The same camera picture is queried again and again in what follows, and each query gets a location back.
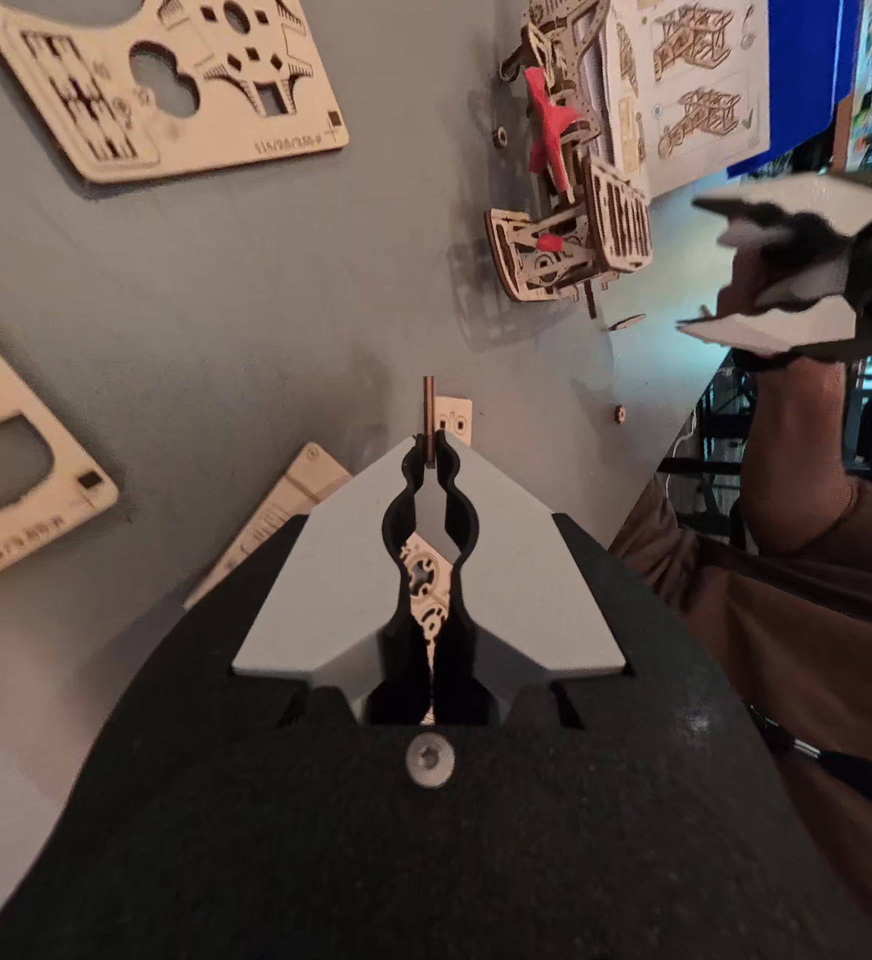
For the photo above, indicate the small wooden two-hole plate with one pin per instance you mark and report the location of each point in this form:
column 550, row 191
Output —
column 457, row 420

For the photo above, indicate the grey desk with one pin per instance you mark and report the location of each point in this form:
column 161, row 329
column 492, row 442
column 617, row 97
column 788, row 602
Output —
column 255, row 300

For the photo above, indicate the person's right hand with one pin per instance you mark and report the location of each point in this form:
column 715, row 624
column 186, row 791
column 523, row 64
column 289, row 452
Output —
column 796, row 390

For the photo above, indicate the wooden biplane model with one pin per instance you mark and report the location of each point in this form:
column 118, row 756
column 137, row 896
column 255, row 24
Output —
column 616, row 217

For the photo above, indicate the wooden sheet with large cutouts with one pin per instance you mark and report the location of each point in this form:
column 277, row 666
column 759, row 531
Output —
column 68, row 517

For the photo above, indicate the small wooden part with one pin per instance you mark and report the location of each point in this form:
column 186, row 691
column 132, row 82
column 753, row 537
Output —
column 430, row 420

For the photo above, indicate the person's right forearm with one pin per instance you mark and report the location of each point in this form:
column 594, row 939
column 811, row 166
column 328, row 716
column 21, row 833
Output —
column 796, row 487

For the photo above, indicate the oval wooden piece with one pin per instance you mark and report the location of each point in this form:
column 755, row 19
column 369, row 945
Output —
column 626, row 322

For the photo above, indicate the open instruction booklet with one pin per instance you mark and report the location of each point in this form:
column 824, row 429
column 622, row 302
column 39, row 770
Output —
column 706, row 97

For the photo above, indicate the person's brown clothing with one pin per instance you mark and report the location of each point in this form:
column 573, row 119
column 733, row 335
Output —
column 818, row 660

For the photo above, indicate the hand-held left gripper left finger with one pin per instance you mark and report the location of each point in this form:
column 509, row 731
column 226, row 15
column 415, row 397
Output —
column 323, row 600

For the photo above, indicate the blue plastic bin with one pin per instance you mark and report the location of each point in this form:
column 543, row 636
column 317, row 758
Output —
column 796, row 75

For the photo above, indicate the wooden gear parts sheet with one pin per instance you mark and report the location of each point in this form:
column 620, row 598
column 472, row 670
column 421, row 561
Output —
column 308, row 487

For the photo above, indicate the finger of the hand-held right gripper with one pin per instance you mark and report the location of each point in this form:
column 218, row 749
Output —
column 818, row 199
column 781, row 330

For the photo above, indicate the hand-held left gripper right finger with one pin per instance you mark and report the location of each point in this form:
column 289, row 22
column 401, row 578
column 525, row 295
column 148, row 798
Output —
column 541, row 600

